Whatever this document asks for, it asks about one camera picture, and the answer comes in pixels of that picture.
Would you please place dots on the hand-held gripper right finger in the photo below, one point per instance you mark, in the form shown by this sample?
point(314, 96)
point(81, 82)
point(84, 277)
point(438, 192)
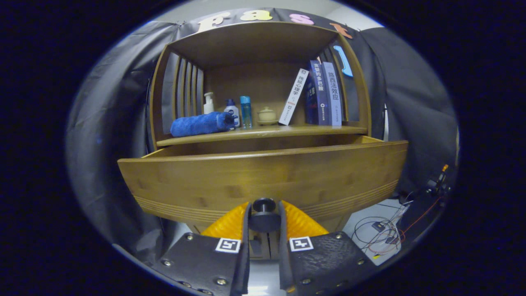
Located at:
point(324, 263)

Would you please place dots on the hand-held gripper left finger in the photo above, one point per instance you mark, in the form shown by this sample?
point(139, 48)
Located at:
point(205, 263)

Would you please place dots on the wooden drawer with black knob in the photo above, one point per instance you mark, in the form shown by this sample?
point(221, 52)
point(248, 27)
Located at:
point(263, 176)

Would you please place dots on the wooden countertop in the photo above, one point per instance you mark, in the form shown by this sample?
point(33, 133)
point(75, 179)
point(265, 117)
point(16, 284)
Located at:
point(267, 131)

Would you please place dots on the wooden cabinet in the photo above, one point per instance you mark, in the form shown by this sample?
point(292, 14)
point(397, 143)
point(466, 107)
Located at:
point(254, 45)

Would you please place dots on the small black adapter box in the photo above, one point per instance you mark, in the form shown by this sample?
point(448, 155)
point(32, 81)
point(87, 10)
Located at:
point(378, 225)

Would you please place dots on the folded blue towel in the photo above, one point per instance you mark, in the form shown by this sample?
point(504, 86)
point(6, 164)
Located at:
point(197, 124)

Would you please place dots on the white bottle with blue cap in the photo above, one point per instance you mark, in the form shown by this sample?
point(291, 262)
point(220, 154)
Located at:
point(232, 110)

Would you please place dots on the clear blue bottle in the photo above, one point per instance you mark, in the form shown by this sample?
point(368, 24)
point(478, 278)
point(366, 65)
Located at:
point(245, 113)

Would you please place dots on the white pump bottle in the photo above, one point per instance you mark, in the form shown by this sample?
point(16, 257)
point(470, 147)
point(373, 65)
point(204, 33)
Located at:
point(208, 106)

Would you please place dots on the cream lidded teacup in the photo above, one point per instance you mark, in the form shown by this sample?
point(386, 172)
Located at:
point(267, 116)

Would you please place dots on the pale grey book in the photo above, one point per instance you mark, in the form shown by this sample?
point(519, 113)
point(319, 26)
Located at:
point(333, 96)

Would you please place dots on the dark blue book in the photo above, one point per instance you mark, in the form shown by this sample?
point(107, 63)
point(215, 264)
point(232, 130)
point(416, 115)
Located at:
point(318, 94)

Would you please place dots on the white book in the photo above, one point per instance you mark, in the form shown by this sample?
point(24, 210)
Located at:
point(294, 96)

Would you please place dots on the black backdrop cloth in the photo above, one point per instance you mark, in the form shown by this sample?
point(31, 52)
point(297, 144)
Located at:
point(107, 123)

